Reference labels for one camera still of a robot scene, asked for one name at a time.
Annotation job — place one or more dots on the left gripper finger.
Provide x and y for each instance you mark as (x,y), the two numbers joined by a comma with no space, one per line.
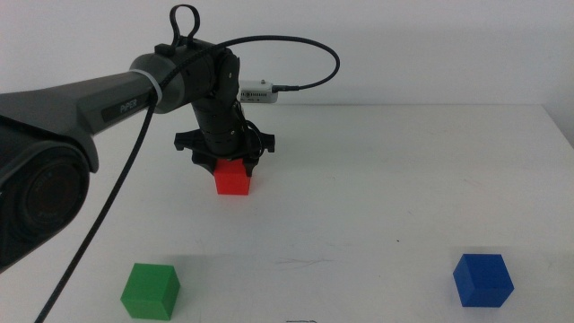
(206,162)
(250,165)

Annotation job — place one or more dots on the red cube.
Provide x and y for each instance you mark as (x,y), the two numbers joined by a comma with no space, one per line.
(232,181)

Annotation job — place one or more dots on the green cube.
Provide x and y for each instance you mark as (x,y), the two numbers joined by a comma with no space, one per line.
(150,291)

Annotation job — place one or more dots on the blue cube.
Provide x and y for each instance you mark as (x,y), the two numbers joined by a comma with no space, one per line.
(482,280)

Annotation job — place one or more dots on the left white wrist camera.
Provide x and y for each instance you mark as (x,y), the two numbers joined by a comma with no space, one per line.
(258,95)

